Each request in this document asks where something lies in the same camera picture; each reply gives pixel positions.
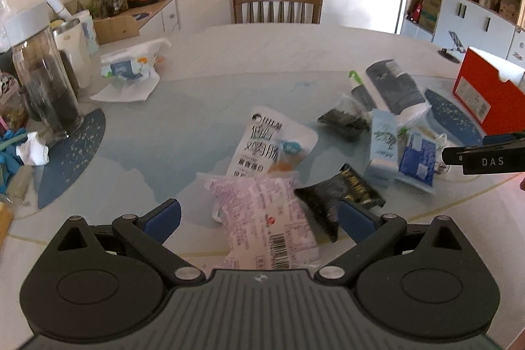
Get white kettle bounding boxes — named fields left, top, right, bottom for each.
left=51, top=10, right=99, bottom=88

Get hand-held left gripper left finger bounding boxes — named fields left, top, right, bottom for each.
left=52, top=199, right=206, bottom=287

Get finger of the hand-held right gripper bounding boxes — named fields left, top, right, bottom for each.
left=483, top=133, right=525, bottom=148
left=442, top=144, right=525, bottom=175

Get red toy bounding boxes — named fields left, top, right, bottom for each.
left=406, top=0, right=423, bottom=23

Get black phone stand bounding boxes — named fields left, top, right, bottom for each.
left=438, top=31, right=468, bottom=64

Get crumpled white tissue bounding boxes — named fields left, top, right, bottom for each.
left=16, top=132, right=50, bottom=166

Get blue snack packet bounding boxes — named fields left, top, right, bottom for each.
left=396, top=131, right=439, bottom=196

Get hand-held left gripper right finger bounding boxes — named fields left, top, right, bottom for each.
left=314, top=199, right=469, bottom=287

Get pink snack packet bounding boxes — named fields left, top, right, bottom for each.
left=197, top=174, right=323, bottom=271

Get white flower-print tissue pack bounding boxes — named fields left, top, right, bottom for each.
left=100, top=38, right=172, bottom=82

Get pale blue milk carton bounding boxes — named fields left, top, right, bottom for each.
left=368, top=109, right=399, bottom=187

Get printed cardboard box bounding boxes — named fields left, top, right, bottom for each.
left=418, top=0, right=441, bottom=33

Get small dark snack packet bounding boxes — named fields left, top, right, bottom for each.
left=318, top=93, right=372, bottom=143

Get white sausage packet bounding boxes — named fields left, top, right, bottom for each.
left=226, top=106, right=320, bottom=180

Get black gold-print snack packet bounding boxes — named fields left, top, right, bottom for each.
left=295, top=163, right=386, bottom=244

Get blue rubber gloves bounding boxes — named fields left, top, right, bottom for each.
left=0, top=131, right=29, bottom=195

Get open brown cardboard box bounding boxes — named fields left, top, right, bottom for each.
left=92, top=14, right=140, bottom=45

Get small white drawer cabinet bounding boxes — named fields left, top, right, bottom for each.
left=135, top=0, right=181, bottom=35

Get black and white tissue pack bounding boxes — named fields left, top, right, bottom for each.
left=365, top=59, right=432, bottom=125

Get red cardboard box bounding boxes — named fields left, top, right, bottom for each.
left=452, top=47, right=525, bottom=135

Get blue speckled placemat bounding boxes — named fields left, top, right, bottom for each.
left=424, top=88, right=485, bottom=148
left=38, top=108, right=106, bottom=210

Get glass jar with white lid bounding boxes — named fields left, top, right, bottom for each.
left=4, top=3, right=85, bottom=139

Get white marble desktop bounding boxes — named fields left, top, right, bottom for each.
left=0, top=24, right=525, bottom=281

